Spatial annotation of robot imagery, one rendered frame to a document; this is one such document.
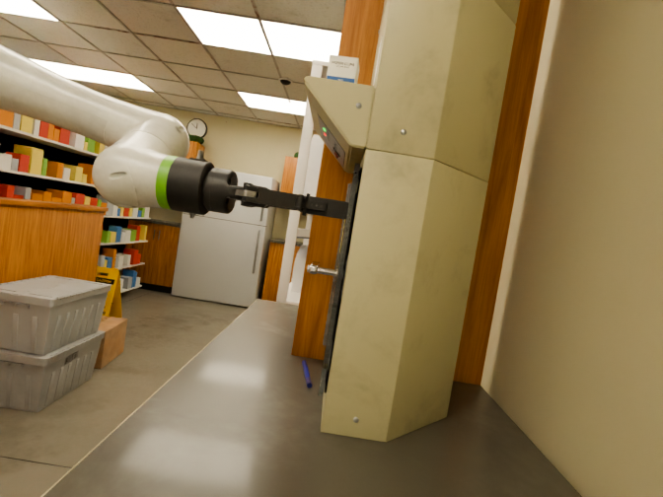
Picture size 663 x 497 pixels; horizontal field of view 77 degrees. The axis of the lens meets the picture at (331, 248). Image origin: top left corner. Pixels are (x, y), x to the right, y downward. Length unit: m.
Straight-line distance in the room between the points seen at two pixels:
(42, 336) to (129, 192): 2.10
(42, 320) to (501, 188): 2.40
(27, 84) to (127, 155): 0.25
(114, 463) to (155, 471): 0.05
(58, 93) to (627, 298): 1.01
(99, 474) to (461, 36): 0.80
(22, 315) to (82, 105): 2.04
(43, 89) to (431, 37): 0.67
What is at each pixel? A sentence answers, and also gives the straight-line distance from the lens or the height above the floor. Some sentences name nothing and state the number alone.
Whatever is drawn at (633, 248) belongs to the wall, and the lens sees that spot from 0.79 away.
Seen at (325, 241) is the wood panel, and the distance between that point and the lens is 1.04.
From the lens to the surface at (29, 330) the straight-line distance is 2.83.
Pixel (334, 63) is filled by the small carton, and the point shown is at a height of 1.56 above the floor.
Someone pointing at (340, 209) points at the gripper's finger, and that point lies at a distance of 0.71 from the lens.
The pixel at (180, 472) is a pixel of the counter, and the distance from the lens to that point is 0.63.
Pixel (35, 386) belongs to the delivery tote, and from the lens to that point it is 2.90.
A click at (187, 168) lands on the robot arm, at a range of 0.73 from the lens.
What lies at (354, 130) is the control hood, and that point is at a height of 1.44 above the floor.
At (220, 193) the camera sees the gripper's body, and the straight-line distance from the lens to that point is 0.71.
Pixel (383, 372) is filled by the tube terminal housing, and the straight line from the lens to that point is 0.71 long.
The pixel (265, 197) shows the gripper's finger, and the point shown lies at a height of 1.31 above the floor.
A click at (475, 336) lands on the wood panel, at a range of 1.13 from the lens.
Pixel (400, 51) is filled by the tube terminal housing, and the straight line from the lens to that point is 0.73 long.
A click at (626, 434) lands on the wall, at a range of 0.78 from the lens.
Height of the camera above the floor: 1.28
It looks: 3 degrees down
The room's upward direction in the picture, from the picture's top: 9 degrees clockwise
